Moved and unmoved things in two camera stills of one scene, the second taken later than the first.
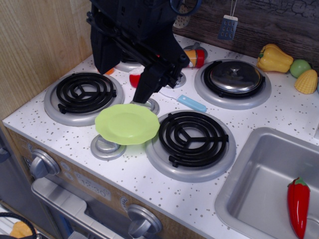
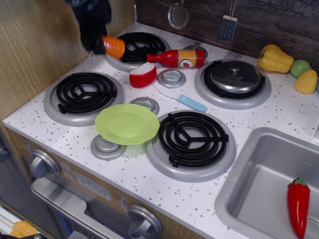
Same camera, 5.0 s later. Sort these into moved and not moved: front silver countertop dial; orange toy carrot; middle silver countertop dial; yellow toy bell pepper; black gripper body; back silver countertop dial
Moved: black gripper body; orange toy carrot
Not moved: yellow toy bell pepper; front silver countertop dial; middle silver countertop dial; back silver countertop dial
